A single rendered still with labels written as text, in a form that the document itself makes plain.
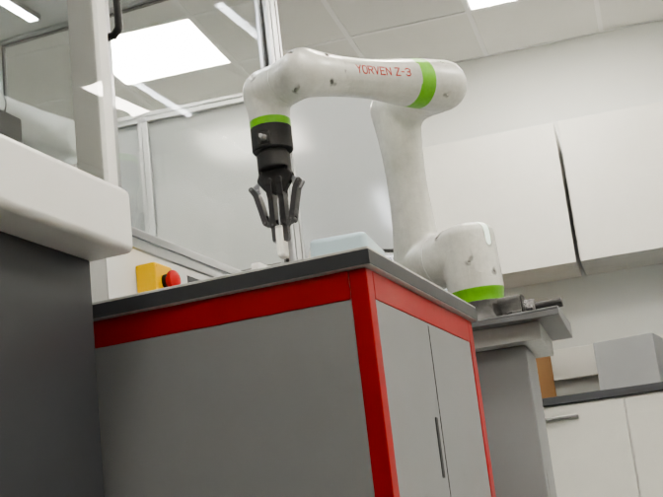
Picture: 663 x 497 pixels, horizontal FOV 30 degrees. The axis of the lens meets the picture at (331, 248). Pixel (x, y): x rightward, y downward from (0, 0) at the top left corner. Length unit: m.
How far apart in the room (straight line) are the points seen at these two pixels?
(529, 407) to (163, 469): 1.01
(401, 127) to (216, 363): 1.23
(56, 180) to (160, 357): 0.37
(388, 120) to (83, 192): 1.33
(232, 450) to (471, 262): 1.06
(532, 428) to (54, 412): 1.23
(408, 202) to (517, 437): 0.64
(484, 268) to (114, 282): 0.89
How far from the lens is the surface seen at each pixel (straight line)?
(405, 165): 3.01
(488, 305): 2.81
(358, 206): 4.44
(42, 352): 1.81
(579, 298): 6.26
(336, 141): 4.53
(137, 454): 2.00
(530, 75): 6.59
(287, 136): 2.73
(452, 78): 2.94
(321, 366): 1.88
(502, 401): 2.73
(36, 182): 1.75
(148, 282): 2.43
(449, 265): 2.84
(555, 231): 5.97
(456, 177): 6.10
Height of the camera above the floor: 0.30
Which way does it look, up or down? 14 degrees up
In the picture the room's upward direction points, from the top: 7 degrees counter-clockwise
